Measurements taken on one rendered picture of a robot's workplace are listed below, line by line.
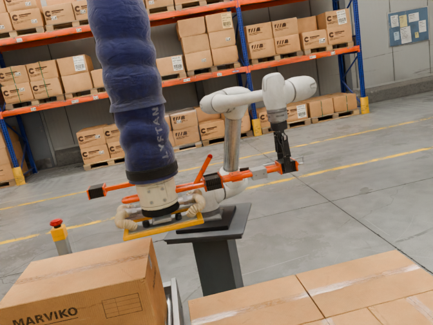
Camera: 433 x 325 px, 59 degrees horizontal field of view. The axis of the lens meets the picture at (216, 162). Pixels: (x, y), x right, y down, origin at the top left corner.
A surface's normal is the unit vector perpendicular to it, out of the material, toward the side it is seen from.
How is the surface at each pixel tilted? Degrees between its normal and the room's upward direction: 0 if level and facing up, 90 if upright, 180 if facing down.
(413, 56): 90
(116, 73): 76
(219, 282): 90
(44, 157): 90
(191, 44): 90
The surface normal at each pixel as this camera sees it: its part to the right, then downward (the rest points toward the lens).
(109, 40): -0.26, 0.08
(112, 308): 0.11, 0.22
